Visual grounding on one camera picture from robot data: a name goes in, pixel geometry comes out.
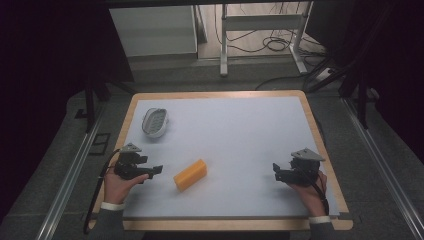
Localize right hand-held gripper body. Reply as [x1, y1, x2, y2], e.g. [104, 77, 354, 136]
[281, 147, 326, 187]

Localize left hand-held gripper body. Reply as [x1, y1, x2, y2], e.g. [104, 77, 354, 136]
[114, 142, 150, 181]

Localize person's left hand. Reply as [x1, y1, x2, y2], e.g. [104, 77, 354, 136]
[103, 169, 150, 205]

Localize person's right hand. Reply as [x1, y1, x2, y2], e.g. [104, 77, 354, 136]
[287, 169, 330, 218]

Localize orange soap bar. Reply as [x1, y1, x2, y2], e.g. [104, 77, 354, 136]
[172, 158, 209, 193]

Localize grey oval soap dish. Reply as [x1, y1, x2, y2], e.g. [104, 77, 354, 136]
[141, 107, 170, 140]

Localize white table mat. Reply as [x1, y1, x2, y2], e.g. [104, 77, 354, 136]
[122, 95, 342, 220]

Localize black metal stand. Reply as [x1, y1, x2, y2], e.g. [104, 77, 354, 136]
[73, 74, 136, 134]
[301, 3, 396, 131]

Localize wooden table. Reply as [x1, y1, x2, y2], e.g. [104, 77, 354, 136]
[87, 89, 355, 232]

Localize white power strip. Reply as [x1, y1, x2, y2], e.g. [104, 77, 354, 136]
[315, 67, 335, 83]

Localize grey cabinet panel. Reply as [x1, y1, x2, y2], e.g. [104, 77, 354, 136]
[108, 4, 199, 58]

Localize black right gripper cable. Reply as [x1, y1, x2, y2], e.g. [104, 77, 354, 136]
[299, 165, 331, 216]

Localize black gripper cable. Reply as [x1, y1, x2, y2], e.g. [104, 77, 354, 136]
[299, 165, 331, 216]
[82, 148, 122, 235]

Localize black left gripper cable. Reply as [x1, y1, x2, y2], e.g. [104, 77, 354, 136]
[82, 148, 122, 235]

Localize silver metal rail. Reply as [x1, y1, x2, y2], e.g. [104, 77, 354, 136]
[342, 97, 424, 240]
[34, 109, 105, 240]

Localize black floor cables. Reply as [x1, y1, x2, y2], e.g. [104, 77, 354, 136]
[213, 1, 329, 92]

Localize white metal stand frame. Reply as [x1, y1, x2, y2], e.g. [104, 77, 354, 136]
[219, 0, 315, 78]

